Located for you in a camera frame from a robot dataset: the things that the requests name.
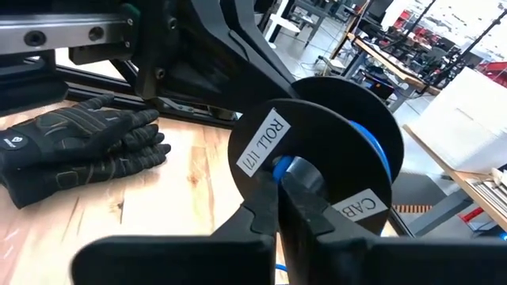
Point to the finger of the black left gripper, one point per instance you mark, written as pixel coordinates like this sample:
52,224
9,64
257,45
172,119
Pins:
249,31
190,59

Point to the white stacked boxes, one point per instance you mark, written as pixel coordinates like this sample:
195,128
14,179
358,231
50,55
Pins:
467,126

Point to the wooden desk grey legs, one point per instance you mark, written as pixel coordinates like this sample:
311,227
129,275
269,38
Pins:
435,215

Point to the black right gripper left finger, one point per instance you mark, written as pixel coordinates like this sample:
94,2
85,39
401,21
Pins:
178,261

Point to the wooden workbench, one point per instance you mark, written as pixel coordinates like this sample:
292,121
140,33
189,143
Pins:
380,59

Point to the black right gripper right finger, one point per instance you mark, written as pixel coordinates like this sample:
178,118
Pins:
396,261

